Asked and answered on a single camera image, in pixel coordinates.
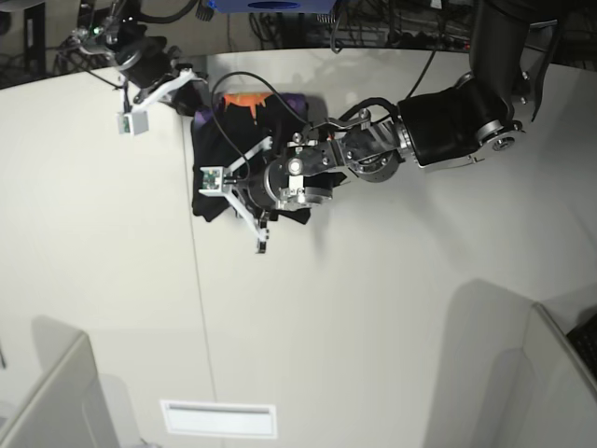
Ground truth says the black keyboard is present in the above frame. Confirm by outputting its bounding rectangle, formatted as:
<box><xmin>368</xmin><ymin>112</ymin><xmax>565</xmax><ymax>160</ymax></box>
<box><xmin>567</xmin><ymin>315</ymin><xmax>597</xmax><ymax>377</ymax></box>

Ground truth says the black T-shirt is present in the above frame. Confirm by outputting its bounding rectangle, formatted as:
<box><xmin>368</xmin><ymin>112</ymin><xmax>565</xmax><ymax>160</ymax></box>
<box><xmin>190</xmin><ymin>92</ymin><xmax>309</xmax><ymax>222</ymax></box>

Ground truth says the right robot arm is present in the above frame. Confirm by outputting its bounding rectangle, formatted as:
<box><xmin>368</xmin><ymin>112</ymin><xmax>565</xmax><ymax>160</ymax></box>
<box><xmin>55</xmin><ymin>1</ymin><xmax>206</xmax><ymax>116</ymax></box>

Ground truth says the black power strip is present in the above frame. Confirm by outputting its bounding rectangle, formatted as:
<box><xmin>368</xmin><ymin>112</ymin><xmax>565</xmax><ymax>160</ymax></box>
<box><xmin>395</xmin><ymin>32</ymin><xmax>470</xmax><ymax>52</ymax></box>

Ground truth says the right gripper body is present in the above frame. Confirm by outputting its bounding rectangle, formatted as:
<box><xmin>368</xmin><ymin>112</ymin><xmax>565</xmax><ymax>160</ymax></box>
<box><xmin>118</xmin><ymin>44</ymin><xmax>195</xmax><ymax>109</ymax></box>

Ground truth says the grey partition panel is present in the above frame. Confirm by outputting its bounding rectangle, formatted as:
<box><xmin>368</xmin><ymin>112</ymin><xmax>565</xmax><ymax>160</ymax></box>
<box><xmin>1</xmin><ymin>331</ymin><xmax>119</xmax><ymax>447</ymax></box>
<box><xmin>493</xmin><ymin>304</ymin><xmax>596</xmax><ymax>447</ymax></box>

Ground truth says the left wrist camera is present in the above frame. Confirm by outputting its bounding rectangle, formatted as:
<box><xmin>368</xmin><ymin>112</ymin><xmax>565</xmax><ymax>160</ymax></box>
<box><xmin>198</xmin><ymin>166</ymin><xmax>225</xmax><ymax>197</ymax></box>

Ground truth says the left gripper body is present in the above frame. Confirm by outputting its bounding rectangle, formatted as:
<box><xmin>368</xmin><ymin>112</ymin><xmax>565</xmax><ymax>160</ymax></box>
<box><xmin>224</xmin><ymin>136</ymin><xmax>279</xmax><ymax>254</ymax></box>

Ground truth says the grey right partition panel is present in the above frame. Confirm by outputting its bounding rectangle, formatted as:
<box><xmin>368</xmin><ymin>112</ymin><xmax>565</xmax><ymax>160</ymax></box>
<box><xmin>493</xmin><ymin>304</ymin><xmax>596</xmax><ymax>447</ymax></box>

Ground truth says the blue box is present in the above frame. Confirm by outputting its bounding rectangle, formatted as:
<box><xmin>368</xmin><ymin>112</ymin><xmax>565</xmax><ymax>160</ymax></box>
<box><xmin>208</xmin><ymin>0</ymin><xmax>336</xmax><ymax>14</ymax></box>

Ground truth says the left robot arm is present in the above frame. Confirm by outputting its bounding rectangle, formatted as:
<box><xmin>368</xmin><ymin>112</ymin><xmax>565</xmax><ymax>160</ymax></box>
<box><xmin>219</xmin><ymin>1</ymin><xmax>571</xmax><ymax>252</ymax></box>

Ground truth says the grey left partition panel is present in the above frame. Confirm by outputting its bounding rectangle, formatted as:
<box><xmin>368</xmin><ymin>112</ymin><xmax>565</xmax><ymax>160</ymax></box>
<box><xmin>1</xmin><ymin>331</ymin><xmax>119</xmax><ymax>447</ymax></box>

